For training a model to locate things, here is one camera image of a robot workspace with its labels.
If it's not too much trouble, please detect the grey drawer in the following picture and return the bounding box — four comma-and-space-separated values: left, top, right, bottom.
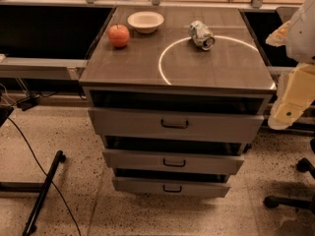
112, 177, 230, 198
89, 107, 263, 144
103, 148, 244, 175

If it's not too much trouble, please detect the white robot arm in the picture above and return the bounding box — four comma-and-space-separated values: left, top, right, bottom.
266, 0, 315, 130

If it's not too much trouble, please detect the grey drawer cabinet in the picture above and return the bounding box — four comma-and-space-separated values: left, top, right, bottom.
78, 5, 279, 149

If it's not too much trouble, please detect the grey top drawer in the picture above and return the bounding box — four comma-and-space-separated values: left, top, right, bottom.
89, 107, 263, 144

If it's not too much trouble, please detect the grey bottom drawer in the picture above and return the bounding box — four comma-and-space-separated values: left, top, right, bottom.
112, 177, 230, 198

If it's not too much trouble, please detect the grey chair backrest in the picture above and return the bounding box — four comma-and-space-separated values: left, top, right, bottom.
276, 6, 298, 23

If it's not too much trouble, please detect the crushed green soda can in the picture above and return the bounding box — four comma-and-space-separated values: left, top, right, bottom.
189, 21, 216, 51

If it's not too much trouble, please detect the white bowl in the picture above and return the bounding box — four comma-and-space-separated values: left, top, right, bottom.
127, 11, 164, 33

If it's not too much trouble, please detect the red apple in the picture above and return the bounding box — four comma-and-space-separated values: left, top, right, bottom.
108, 25, 130, 48

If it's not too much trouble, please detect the black power adapter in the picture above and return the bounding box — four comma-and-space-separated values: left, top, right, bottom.
17, 95, 39, 111

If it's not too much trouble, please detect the black floor stand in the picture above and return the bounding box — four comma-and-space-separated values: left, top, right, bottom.
0, 150, 66, 236

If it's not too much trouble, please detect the black cable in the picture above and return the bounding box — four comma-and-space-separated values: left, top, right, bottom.
6, 116, 83, 236

